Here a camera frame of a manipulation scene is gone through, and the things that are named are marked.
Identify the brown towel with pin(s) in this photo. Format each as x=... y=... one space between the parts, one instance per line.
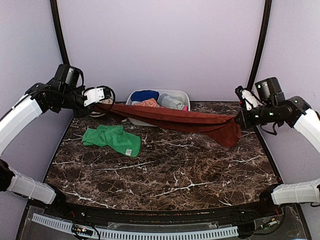
x=221 y=128

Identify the right black frame post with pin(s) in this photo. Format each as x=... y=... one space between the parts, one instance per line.
x=260 y=44

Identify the small electronics board with leds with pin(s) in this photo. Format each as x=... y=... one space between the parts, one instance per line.
x=81 y=231

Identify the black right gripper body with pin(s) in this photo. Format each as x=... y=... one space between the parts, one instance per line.
x=267 y=115

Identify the orange bunny pattern towel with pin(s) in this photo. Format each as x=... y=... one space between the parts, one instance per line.
x=146 y=103

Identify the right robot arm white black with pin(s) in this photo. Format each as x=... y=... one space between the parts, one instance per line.
x=305 y=143

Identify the dark blue rolled towel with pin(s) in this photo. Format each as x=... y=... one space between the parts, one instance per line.
x=140 y=96

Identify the grey rolled towel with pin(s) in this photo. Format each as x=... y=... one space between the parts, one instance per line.
x=167 y=101

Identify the black frame post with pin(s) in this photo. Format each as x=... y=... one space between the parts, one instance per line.
x=260 y=44
x=58 y=31

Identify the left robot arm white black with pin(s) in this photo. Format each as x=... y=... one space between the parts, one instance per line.
x=12 y=126

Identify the black front table rail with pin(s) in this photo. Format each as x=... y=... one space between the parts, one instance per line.
x=247 y=214

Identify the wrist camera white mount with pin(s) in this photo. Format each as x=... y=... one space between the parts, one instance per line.
x=247 y=98
x=96 y=94

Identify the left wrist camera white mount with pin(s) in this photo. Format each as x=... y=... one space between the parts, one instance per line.
x=96 y=94

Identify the green microfibre towel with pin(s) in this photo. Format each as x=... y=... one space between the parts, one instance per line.
x=114 y=137

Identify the grey plastic basin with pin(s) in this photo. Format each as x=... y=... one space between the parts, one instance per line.
x=182 y=96

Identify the left black frame post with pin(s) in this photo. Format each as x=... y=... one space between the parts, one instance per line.
x=58 y=31

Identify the white slotted cable duct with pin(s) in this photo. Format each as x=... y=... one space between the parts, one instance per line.
x=110 y=234

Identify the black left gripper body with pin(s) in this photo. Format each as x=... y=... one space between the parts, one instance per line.
x=68 y=99

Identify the round beige embroidered cloth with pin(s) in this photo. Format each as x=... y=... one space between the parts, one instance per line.
x=95 y=114

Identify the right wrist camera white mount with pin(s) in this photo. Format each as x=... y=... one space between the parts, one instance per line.
x=247 y=98

